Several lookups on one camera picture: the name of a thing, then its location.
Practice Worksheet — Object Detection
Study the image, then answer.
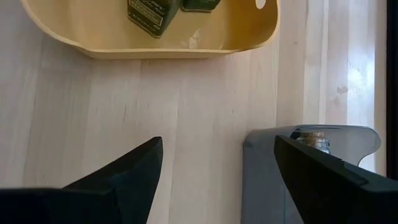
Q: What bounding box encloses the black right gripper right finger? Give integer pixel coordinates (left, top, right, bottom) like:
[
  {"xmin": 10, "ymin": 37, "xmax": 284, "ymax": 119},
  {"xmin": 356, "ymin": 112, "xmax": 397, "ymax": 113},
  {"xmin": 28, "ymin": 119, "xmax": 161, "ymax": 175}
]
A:
[{"xmin": 273, "ymin": 135, "xmax": 398, "ymax": 224}]

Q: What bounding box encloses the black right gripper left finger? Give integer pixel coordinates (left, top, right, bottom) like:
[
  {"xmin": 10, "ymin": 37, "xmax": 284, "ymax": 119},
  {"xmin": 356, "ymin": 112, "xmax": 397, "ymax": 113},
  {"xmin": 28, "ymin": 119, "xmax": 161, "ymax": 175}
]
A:
[{"xmin": 0, "ymin": 136, "xmax": 164, "ymax": 224}]

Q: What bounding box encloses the green-lidded spice jar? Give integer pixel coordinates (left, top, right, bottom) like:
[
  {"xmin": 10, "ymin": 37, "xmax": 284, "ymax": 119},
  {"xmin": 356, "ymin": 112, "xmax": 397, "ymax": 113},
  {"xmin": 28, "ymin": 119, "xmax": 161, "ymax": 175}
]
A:
[
  {"xmin": 181, "ymin": 0, "xmax": 222, "ymax": 13},
  {"xmin": 126, "ymin": 0, "xmax": 183, "ymax": 39}
]

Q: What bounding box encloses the grey translucent plastic bin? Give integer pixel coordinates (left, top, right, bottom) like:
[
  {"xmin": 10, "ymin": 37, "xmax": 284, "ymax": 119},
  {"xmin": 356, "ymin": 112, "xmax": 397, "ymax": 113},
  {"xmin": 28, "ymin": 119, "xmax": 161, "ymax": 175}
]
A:
[{"xmin": 242, "ymin": 124, "xmax": 382, "ymax": 224}]

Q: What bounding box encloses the yellow plastic bin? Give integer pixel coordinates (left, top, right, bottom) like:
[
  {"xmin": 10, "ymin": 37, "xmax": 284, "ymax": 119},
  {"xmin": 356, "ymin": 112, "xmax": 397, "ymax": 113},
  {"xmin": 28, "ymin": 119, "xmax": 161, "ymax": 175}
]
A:
[{"xmin": 20, "ymin": 0, "xmax": 280, "ymax": 60}]

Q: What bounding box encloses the black aluminium table frame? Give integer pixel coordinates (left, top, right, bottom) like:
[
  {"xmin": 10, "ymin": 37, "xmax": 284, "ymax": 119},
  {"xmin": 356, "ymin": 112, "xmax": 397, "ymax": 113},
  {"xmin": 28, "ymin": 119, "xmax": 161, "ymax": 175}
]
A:
[{"xmin": 386, "ymin": 0, "xmax": 398, "ymax": 181}]

